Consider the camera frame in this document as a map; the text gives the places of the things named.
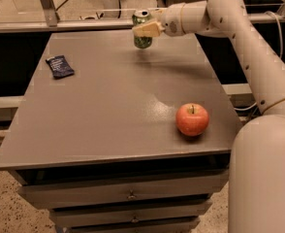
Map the grey top drawer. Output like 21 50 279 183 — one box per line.
18 170 228 209

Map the red apple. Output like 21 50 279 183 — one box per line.
175 103 209 137

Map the green soda can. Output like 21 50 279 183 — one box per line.
132 10 152 50

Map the grey bottom drawer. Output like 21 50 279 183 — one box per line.
70 216 200 233

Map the dark blue snack packet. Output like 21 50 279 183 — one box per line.
46 55 75 79

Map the grey drawer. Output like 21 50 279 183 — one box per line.
70 216 200 233
18 170 228 209
50 198 211 227

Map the grey metal rail frame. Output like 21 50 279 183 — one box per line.
0 0 285 35

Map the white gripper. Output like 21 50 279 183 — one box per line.
132 3 184 38

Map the grey middle drawer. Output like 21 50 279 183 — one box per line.
50 198 211 227

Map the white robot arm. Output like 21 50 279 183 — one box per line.
133 0 285 233

